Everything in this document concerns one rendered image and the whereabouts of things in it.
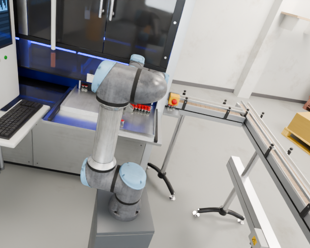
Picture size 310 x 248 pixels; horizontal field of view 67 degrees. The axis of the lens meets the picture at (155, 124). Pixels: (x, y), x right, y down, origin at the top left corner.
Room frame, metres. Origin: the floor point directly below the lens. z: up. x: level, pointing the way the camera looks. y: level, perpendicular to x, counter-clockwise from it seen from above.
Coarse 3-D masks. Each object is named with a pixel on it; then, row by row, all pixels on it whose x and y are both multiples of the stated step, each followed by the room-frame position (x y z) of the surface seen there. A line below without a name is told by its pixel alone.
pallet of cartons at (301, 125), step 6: (300, 114) 3.61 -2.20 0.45; (306, 114) 3.69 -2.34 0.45; (294, 120) 3.62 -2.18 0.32; (300, 120) 3.56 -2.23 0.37; (306, 120) 3.50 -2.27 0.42; (288, 126) 3.64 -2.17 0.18; (294, 126) 3.58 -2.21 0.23; (300, 126) 3.51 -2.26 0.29; (306, 126) 3.45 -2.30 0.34; (282, 132) 3.66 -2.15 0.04; (288, 132) 3.59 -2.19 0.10; (294, 132) 3.53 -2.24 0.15; (300, 132) 3.47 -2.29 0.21; (306, 132) 3.41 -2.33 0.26; (288, 138) 3.54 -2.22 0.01; (300, 138) 3.41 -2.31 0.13; (306, 138) 3.37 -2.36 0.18; (300, 144) 3.44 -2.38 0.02; (306, 150) 3.29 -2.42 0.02
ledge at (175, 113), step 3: (165, 108) 1.62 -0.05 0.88; (165, 111) 1.58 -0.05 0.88; (168, 111) 1.59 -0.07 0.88; (171, 111) 1.60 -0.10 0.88; (174, 111) 1.62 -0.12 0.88; (177, 111) 1.63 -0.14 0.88; (165, 114) 1.55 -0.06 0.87; (168, 114) 1.55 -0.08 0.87; (171, 114) 1.56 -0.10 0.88; (174, 114) 1.57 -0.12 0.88; (177, 114) 1.58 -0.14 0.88; (177, 117) 1.56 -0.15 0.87
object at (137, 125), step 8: (128, 112) 1.40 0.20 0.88; (152, 112) 1.50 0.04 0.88; (128, 120) 1.30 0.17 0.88; (136, 120) 1.33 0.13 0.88; (144, 120) 1.36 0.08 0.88; (152, 120) 1.39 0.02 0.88; (120, 128) 1.14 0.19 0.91; (128, 128) 1.21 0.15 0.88; (136, 128) 1.23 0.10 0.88; (144, 128) 1.26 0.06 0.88; (152, 128) 1.28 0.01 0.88; (136, 136) 1.15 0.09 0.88; (144, 136) 1.16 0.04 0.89; (152, 136) 1.16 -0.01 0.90
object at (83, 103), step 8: (72, 96) 1.40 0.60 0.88; (80, 96) 1.43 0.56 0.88; (88, 96) 1.46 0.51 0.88; (64, 104) 1.27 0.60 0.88; (72, 104) 1.30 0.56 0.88; (80, 104) 1.33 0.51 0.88; (88, 104) 1.35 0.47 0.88; (96, 104) 1.38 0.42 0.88; (72, 112) 1.21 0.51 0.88; (80, 112) 1.21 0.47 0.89; (88, 112) 1.22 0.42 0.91; (96, 112) 1.29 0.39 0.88
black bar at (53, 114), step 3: (66, 96) 1.34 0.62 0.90; (63, 99) 1.30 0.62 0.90; (60, 102) 1.25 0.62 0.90; (57, 108) 1.18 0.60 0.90; (54, 111) 1.14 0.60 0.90; (57, 111) 1.16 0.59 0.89; (51, 114) 1.10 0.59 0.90; (54, 114) 1.11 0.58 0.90; (48, 117) 1.07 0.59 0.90; (51, 117) 1.07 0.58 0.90; (48, 120) 1.06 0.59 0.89; (51, 120) 1.07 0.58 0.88
